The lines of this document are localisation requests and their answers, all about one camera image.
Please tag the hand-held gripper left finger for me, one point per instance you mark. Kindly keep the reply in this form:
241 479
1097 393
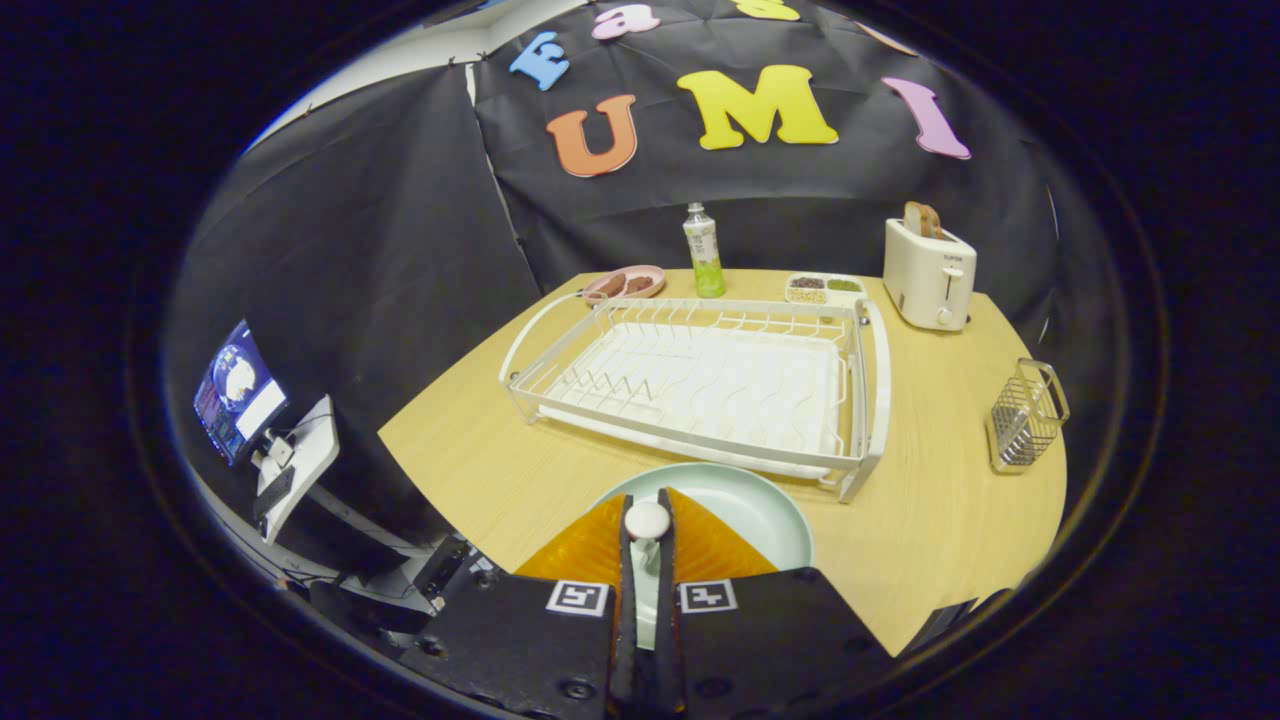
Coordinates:
520 640

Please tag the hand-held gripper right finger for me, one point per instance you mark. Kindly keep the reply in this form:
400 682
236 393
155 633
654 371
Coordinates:
770 640

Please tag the light green plate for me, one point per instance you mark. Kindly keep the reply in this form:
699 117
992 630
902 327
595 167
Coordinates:
750 510

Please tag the pink plate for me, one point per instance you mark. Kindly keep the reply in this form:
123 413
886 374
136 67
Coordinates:
650 272

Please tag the black box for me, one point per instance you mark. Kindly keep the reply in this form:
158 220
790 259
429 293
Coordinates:
442 570

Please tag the white divided bean tray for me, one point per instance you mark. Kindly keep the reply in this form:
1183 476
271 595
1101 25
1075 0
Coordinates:
825 290

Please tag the brown meat piece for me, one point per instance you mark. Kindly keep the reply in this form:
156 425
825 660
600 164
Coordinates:
608 286
639 284

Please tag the computer monitor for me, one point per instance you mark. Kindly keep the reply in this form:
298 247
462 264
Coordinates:
235 390

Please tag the clear bottle green drink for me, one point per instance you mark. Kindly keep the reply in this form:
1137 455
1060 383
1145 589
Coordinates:
706 255

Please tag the white toaster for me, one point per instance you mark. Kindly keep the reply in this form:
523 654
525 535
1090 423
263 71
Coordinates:
925 280

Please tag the brown toast slice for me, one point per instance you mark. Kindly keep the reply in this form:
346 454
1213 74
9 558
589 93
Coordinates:
920 220

